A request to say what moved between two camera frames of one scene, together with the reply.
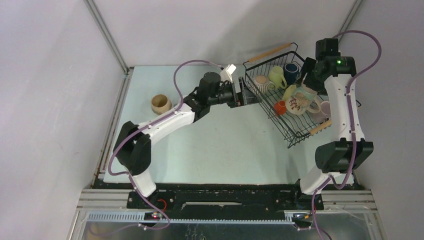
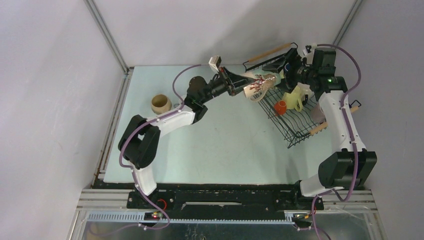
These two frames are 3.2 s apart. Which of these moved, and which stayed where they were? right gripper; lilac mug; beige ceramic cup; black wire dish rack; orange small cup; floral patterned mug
Moved: floral patterned mug; right gripper
Stayed: black wire dish rack; orange small cup; beige ceramic cup; lilac mug
